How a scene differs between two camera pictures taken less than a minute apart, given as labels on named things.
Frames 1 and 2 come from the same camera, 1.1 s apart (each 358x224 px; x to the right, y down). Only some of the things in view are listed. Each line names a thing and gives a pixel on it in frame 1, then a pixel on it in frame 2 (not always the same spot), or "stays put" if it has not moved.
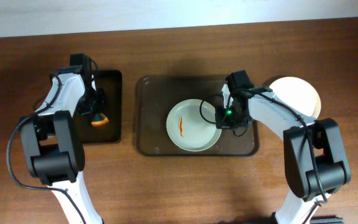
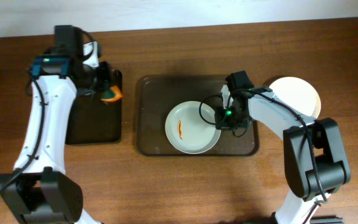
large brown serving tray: x=157 y=95 stays put
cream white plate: x=298 y=94 stays put
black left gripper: x=95 y=107 → x=103 y=82
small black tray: x=110 y=81 stays put
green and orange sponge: x=99 y=120 → x=112 y=94
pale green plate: x=188 y=129 stays put
